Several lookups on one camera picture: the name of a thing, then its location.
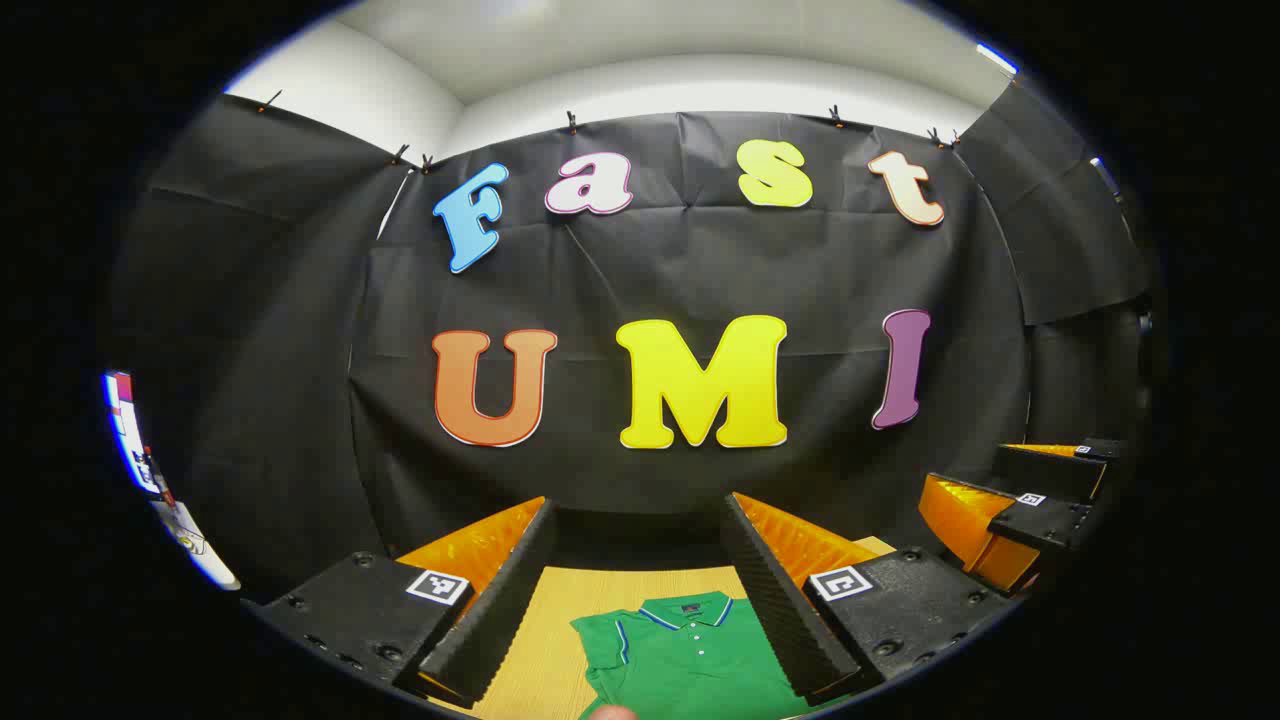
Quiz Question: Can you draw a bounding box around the green T-shirt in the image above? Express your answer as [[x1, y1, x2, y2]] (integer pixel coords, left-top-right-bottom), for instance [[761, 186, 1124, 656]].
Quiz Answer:
[[570, 590, 831, 720]]

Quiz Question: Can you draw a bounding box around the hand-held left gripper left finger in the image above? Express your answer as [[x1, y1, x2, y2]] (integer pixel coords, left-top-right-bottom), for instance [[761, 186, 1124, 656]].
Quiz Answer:
[[240, 496, 558, 709]]

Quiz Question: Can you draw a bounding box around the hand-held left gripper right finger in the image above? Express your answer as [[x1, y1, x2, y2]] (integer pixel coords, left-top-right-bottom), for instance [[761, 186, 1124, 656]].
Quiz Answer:
[[720, 490, 1023, 704]]

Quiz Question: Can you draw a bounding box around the row of small backdrop clips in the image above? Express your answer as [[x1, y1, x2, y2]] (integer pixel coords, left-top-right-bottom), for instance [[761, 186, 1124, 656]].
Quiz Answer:
[[255, 88, 963, 173]]

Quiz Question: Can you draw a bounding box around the white printed banner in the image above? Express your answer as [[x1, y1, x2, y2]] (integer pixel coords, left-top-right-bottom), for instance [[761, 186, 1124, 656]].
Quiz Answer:
[[103, 370, 241, 591]]

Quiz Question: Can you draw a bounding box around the black backdrop cloth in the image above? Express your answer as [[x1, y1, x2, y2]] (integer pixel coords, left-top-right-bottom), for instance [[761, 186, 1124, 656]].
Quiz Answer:
[[105, 90, 1151, 601]]

